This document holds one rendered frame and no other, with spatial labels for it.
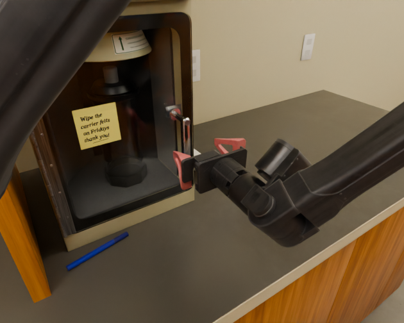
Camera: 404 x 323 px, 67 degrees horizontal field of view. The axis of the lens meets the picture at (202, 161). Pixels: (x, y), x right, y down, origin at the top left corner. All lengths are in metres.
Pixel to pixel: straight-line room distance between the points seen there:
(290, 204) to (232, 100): 0.97
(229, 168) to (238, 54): 0.83
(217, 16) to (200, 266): 0.87
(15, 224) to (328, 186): 0.46
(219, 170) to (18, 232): 0.33
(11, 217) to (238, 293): 0.41
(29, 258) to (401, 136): 0.57
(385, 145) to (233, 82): 0.97
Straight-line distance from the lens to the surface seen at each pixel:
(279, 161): 0.48
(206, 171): 0.53
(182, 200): 0.78
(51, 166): 0.60
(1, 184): 0.19
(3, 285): 0.73
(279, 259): 0.69
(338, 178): 0.40
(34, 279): 0.64
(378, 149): 0.41
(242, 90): 1.35
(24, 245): 0.58
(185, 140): 0.62
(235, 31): 1.26
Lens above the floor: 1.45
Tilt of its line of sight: 32 degrees down
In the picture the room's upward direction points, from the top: straight up
